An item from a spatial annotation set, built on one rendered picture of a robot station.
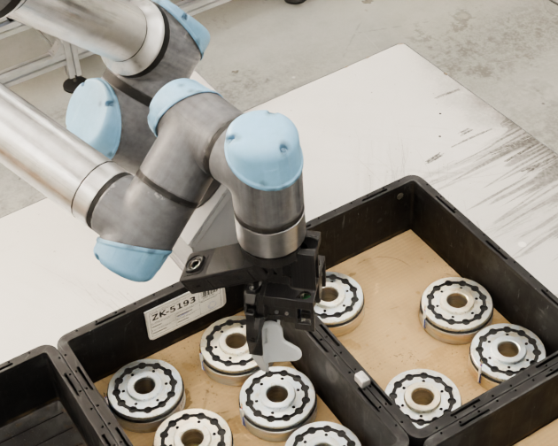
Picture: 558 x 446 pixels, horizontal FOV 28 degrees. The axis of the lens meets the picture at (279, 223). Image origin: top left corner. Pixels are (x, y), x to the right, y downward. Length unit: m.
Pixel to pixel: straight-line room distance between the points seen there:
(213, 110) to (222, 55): 2.44
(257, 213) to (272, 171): 0.06
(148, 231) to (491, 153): 1.05
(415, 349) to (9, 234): 0.79
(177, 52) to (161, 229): 0.51
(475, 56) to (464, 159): 1.52
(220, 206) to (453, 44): 1.97
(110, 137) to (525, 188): 0.78
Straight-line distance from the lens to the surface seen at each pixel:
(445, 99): 2.23
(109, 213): 1.20
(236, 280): 1.24
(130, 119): 1.66
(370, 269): 1.69
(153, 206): 1.18
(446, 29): 3.70
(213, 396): 1.54
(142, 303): 1.53
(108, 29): 1.55
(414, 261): 1.70
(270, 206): 1.12
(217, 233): 1.81
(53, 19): 1.48
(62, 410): 1.56
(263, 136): 1.09
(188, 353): 1.59
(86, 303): 1.87
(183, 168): 1.17
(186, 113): 1.17
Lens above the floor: 2.04
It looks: 43 degrees down
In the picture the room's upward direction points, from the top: 3 degrees counter-clockwise
